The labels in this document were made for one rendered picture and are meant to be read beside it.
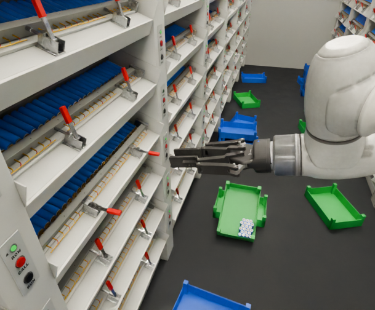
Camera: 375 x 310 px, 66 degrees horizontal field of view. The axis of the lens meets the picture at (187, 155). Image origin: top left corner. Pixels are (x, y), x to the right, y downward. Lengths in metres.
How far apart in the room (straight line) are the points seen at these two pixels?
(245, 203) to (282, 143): 1.12
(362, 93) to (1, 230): 0.57
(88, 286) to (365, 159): 0.72
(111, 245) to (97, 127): 0.39
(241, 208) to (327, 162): 1.15
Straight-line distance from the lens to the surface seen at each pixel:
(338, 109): 0.51
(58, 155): 0.63
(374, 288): 1.71
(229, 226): 1.68
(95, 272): 0.89
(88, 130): 0.70
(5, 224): 0.52
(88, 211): 0.76
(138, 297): 1.29
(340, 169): 0.63
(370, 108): 0.51
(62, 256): 0.70
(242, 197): 1.74
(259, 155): 0.63
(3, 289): 0.57
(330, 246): 1.79
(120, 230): 0.97
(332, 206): 2.03
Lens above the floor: 1.26
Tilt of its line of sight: 33 degrees down
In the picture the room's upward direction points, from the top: straight up
